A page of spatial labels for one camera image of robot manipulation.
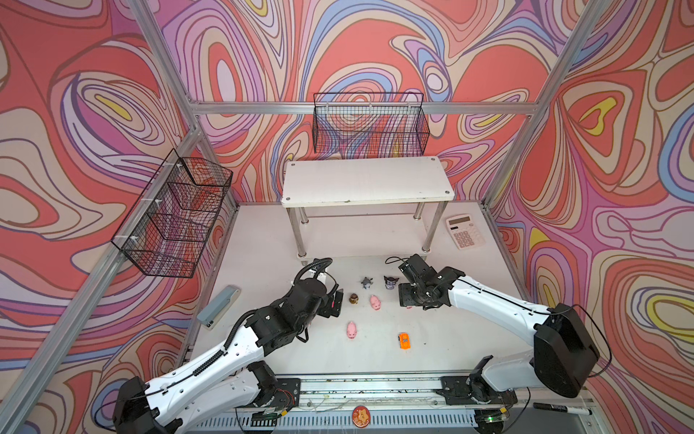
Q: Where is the orange toy car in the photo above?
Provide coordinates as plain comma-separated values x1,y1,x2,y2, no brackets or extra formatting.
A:
398,333,411,350

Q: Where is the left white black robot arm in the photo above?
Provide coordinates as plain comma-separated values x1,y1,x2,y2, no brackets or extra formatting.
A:
111,258,343,433

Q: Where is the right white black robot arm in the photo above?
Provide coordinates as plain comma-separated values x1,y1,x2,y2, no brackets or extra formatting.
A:
385,254,600,404

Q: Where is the dark purple figure toy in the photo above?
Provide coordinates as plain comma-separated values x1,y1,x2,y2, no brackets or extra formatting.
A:
383,276,399,290

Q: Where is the pink pig toy front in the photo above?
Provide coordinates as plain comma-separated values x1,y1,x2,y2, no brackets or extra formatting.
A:
346,322,358,340

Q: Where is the pink pig toy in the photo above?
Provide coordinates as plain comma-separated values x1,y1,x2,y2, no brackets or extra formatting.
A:
370,295,381,311
346,322,358,340

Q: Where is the pink pig toy centre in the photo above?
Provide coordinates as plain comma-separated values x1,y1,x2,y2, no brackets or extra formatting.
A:
370,295,381,311

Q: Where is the grey shark toy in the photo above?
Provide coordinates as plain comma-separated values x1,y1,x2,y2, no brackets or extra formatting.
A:
361,277,373,290

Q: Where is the pink white calculator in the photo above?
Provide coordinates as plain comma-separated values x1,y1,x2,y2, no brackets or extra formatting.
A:
446,214,485,250

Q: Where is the grey stapler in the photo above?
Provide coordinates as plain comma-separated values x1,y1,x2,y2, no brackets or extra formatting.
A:
196,285,241,329

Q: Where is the red round sticker badge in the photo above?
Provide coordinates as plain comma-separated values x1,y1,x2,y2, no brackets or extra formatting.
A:
352,405,372,429

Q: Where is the white shelf table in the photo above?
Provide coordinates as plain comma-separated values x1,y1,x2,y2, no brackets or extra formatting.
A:
281,157,455,260

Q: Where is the black white marker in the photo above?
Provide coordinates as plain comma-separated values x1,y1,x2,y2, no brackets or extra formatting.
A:
533,403,593,416

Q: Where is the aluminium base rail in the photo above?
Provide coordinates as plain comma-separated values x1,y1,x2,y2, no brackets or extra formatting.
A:
192,372,609,433

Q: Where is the left black wire basket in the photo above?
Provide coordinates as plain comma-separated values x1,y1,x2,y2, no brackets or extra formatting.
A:
111,150,233,278

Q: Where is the black wire basket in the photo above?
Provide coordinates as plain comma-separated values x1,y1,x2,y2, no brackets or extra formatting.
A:
111,150,233,278
312,90,430,159

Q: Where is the back black wire basket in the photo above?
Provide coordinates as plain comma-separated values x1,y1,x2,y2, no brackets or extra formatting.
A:
312,90,430,159

